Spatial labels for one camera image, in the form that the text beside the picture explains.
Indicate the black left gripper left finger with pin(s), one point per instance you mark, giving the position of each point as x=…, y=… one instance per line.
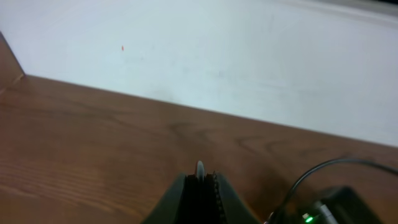
x=165, y=211

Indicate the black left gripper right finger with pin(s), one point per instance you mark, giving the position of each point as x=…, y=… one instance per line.
x=231, y=209

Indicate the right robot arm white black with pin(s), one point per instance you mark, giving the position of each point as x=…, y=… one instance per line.
x=336, y=205

